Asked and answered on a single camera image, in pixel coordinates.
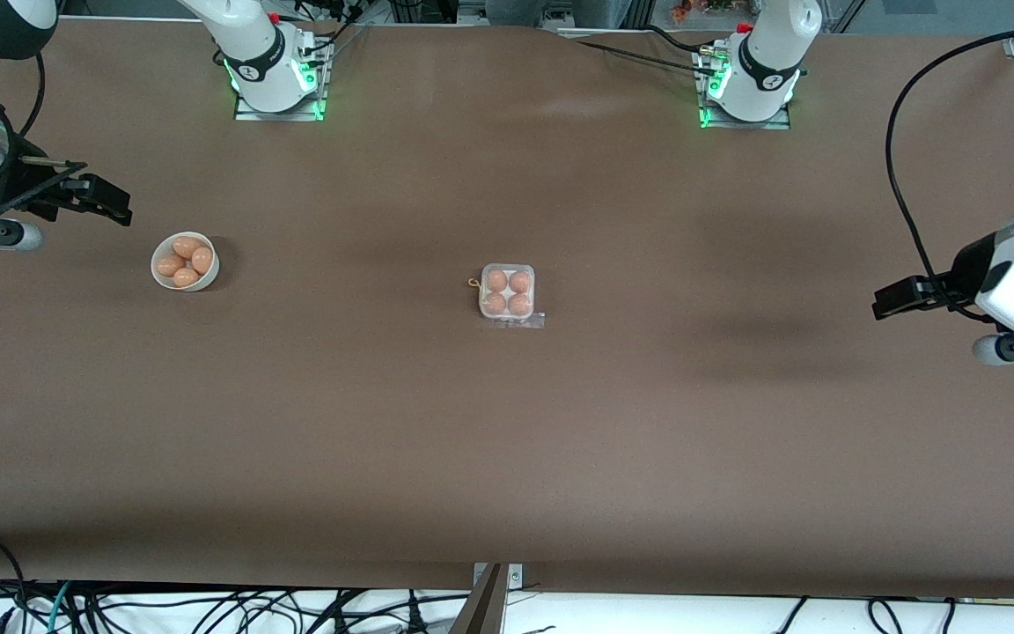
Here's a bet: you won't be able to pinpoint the clear plastic egg carton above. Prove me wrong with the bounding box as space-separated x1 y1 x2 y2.
468 262 546 329

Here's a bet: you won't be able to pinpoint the white round bowl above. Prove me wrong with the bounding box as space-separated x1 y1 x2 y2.
151 231 220 292

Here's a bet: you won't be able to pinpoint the orange items on shelf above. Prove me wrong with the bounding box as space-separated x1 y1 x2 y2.
670 0 737 23

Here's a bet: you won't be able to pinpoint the large table cover sheet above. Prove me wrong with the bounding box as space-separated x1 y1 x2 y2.
0 18 1014 601

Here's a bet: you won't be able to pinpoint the dark metal pole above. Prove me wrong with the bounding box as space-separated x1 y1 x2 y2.
447 564 508 634

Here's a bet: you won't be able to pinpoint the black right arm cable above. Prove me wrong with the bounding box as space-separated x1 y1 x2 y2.
0 48 85 221

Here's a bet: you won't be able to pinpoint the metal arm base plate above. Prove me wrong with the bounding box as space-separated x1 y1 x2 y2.
234 40 332 122
696 44 794 130

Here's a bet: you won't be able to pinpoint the teal cable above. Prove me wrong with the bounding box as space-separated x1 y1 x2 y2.
48 581 73 634

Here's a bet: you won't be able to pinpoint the grey metal bracket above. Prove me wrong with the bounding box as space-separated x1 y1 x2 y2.
472 564 525 593

